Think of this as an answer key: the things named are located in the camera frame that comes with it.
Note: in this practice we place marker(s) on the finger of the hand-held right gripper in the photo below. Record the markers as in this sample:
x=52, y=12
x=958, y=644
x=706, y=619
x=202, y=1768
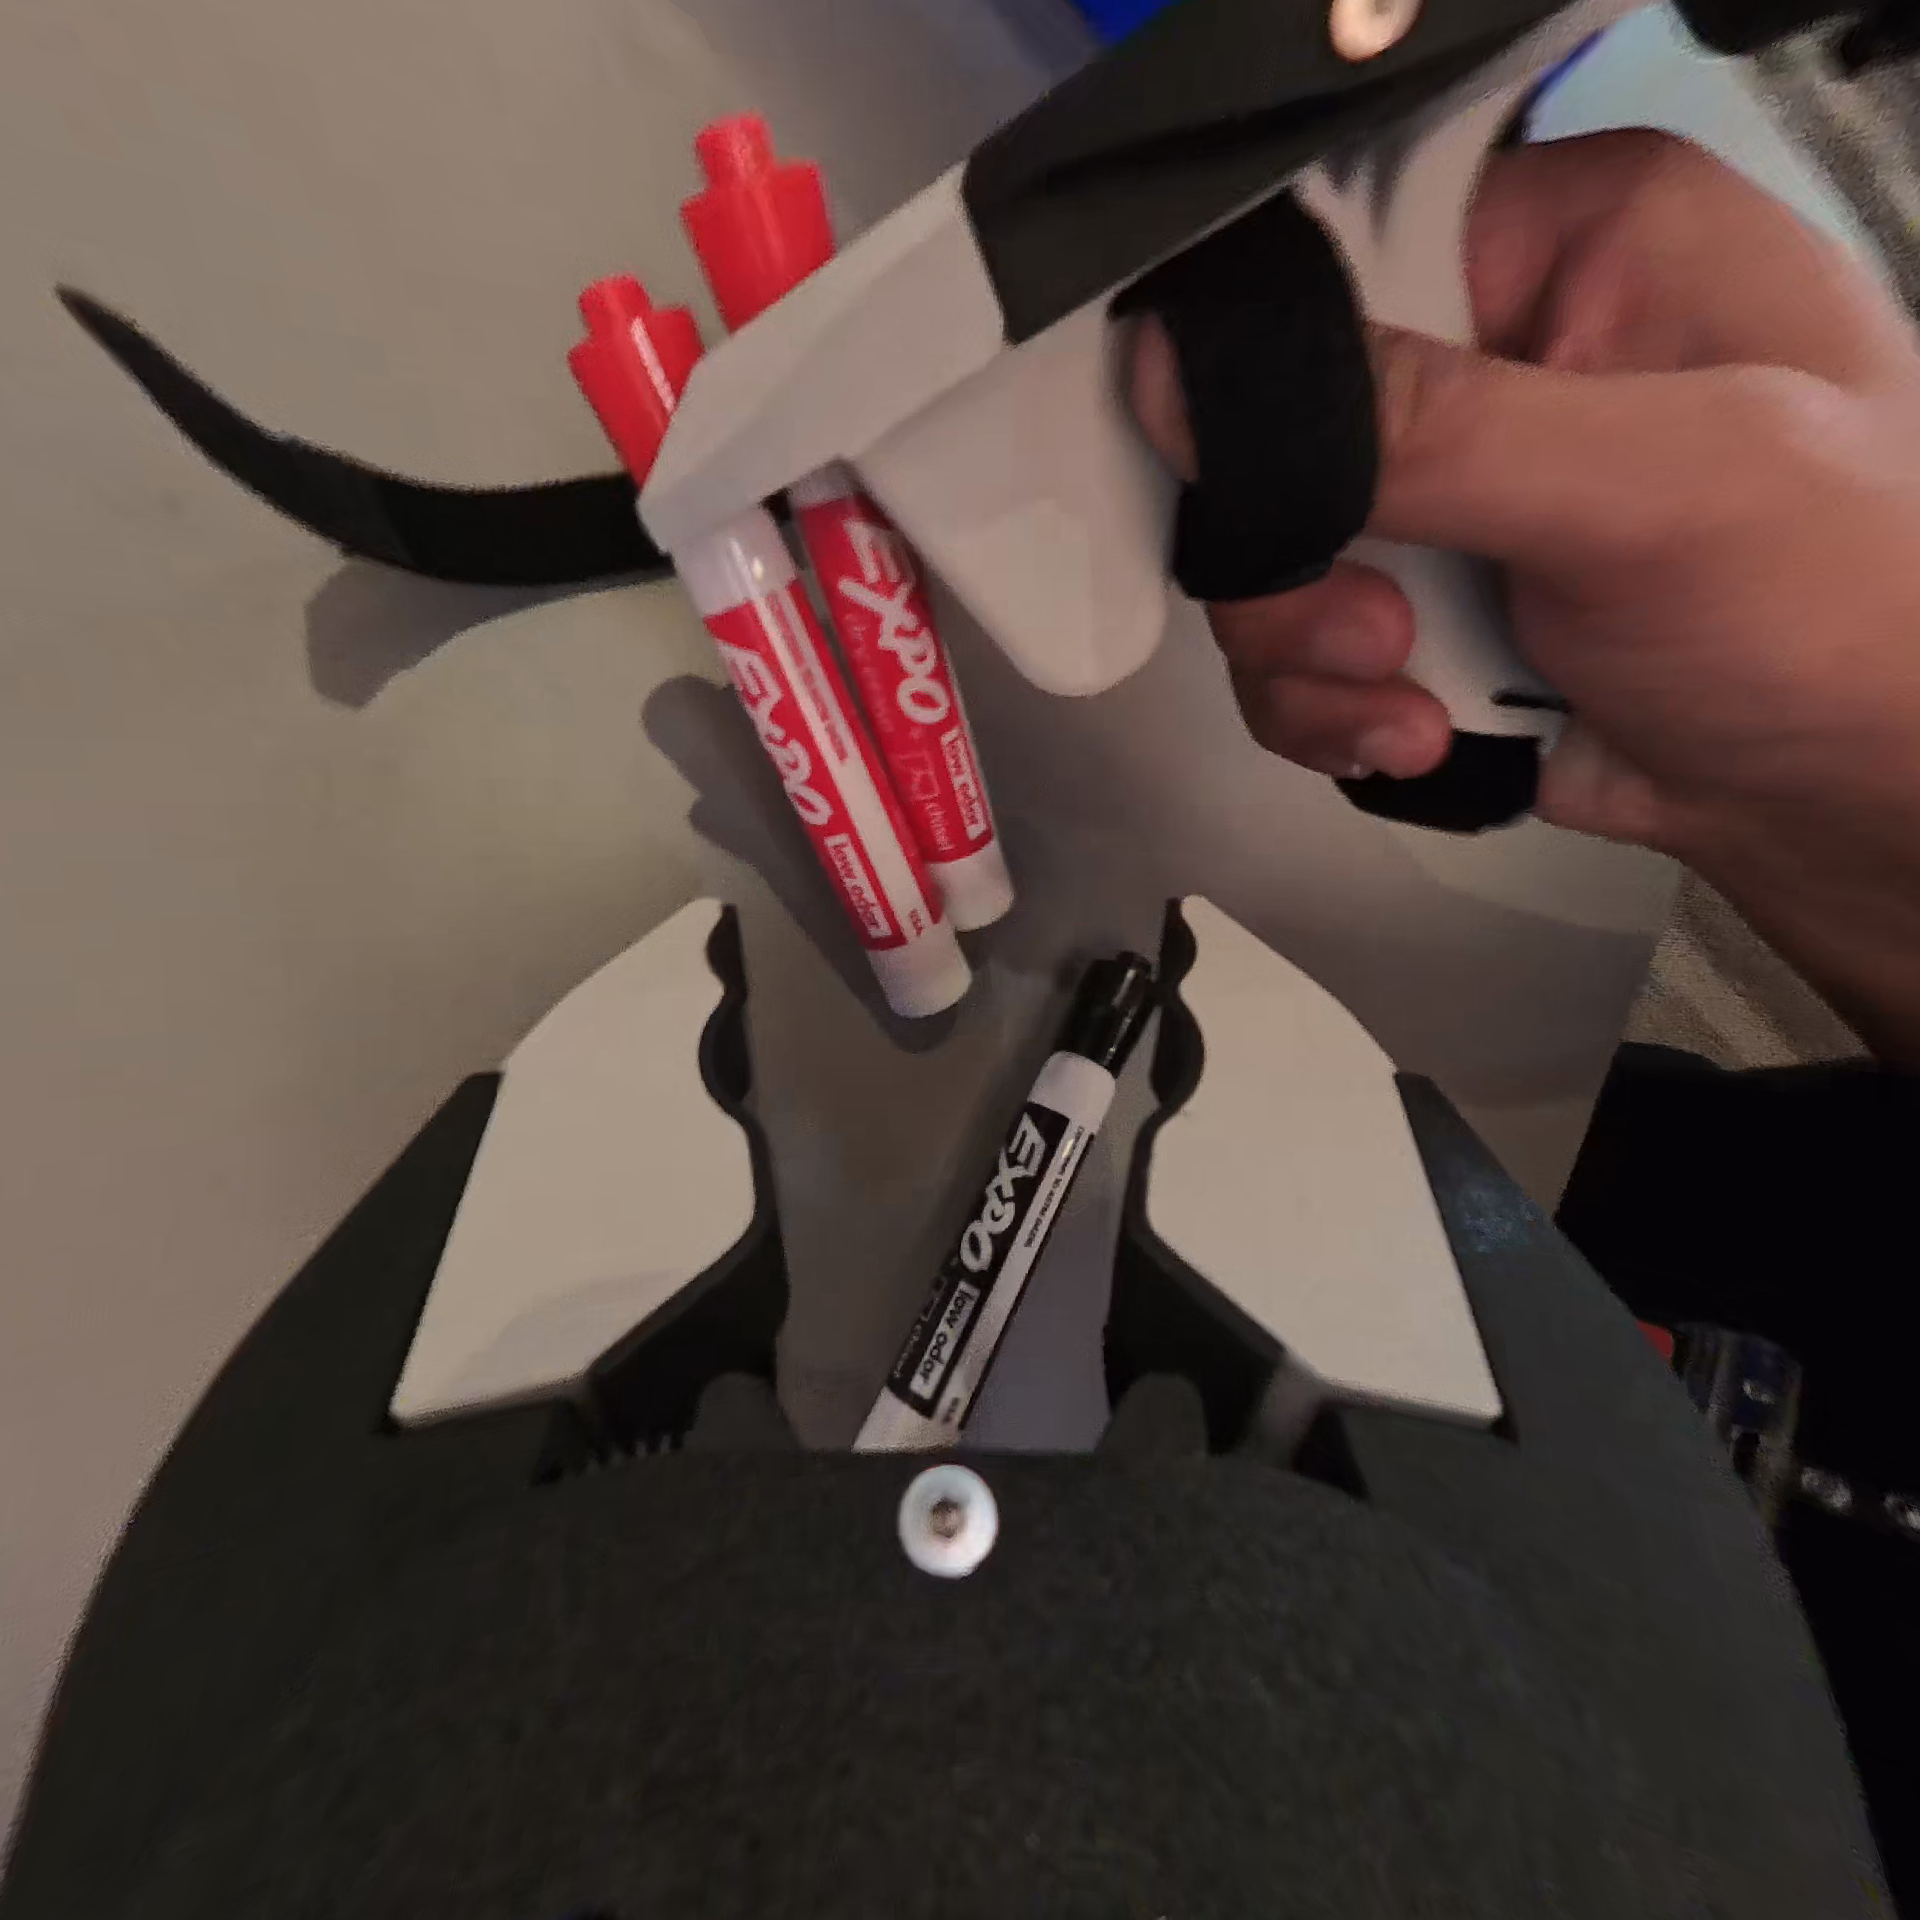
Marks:
x=1034, y=525
x=839, y=360

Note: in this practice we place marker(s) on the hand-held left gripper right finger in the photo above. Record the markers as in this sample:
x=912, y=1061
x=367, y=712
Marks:
x=1305, y=1187

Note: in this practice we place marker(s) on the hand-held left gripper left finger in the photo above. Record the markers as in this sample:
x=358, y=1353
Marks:
x=601, y=1170

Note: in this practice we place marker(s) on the red whiteboard marker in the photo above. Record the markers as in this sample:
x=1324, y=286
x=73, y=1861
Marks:
x=901, y=674
x=781, y=704

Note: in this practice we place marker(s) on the black whiteboard marker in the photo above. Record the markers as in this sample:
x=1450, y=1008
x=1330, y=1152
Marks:
x=1006, y=1202

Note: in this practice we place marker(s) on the person's right hand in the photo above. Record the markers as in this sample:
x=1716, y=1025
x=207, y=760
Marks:
x=1680, y=525

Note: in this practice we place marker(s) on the blue plastic bin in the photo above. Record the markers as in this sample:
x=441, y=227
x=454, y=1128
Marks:
x=1108, y=15

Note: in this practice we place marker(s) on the person's black clothing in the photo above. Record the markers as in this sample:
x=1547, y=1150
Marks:
x=1771, y=1202

